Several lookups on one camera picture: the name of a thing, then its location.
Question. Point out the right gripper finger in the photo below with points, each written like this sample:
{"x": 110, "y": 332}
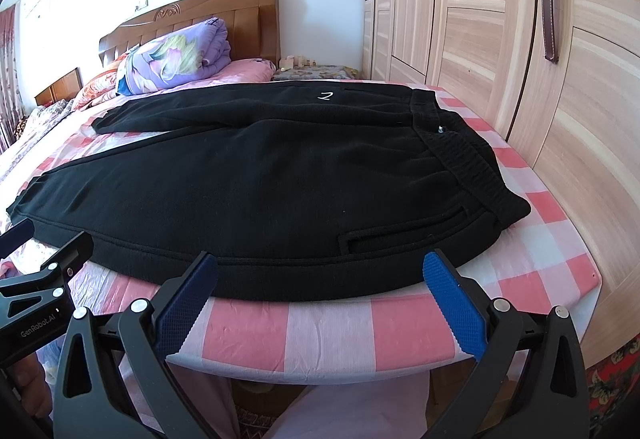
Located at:
{"x": 15, "y": 237}
{"x": 71, "y": 257}

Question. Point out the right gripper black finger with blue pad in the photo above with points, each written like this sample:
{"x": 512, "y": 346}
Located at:
{"x": 551, "y": 396}
{"x": 91, "y": 399}

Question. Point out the black sweatpants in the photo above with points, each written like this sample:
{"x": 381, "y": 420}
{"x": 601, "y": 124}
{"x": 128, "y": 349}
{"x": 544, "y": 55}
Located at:
{"x": 302, "y": 191}

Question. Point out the person's left hand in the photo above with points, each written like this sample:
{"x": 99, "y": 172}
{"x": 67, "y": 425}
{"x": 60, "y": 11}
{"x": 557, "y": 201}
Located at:
{"x": 31, "y": 384}

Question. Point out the pink checkered bed sheet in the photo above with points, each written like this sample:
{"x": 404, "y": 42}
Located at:
{"x": 350, "y": 318}

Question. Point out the dark red curtain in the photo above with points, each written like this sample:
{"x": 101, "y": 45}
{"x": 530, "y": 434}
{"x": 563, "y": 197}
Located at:
{"x": 12, "y": 109}

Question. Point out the small wooden headboard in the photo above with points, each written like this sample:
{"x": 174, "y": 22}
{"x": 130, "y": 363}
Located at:
{"x": 65, "y": 88}

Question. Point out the orange floral pillow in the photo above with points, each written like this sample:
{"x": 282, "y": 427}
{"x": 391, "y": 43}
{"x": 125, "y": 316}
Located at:
{"x": 99, "y": 85}

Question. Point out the purple floral folded quilt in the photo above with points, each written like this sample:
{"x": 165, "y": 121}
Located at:
{"x": 193, "y": 53}

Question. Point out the floral covered nightstand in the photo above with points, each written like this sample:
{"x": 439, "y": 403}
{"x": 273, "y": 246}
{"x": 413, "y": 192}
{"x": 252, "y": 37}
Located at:
{"x": 299, "y": 68}

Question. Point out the brown wooden headboard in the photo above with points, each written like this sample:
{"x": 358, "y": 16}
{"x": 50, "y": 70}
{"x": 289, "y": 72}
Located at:
{"x": 253, "y": 27}

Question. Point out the light wooden wardrobe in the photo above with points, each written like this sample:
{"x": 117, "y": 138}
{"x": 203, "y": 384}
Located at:
{"x": 553, "y": 86}

